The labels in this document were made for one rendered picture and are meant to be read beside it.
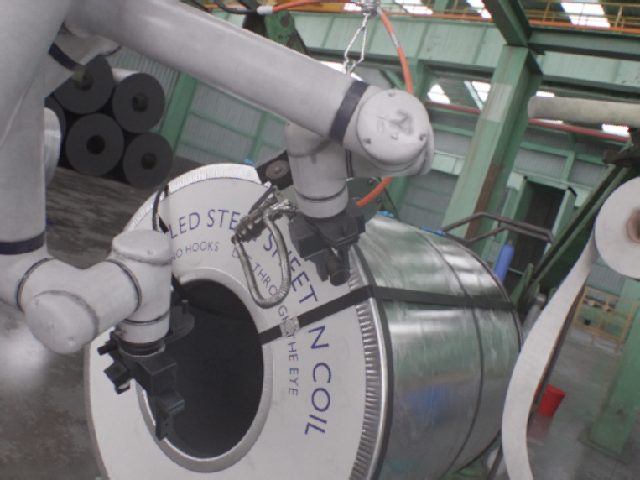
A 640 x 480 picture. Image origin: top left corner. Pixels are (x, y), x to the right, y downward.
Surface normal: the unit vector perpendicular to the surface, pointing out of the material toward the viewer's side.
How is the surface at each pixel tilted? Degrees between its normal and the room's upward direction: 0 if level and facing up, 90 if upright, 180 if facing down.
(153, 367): 25
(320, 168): 132
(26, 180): 94
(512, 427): 91
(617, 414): 90
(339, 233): 49
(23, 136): 94
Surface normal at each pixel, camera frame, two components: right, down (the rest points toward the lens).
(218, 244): -0.59, -0.15
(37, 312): -0.37, 0.22
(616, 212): -0.85, -0.26
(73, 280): 0.12, -0.88
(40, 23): 0.91, 0.35
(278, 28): 0.63, 0.26
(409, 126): -0.07, 0.04
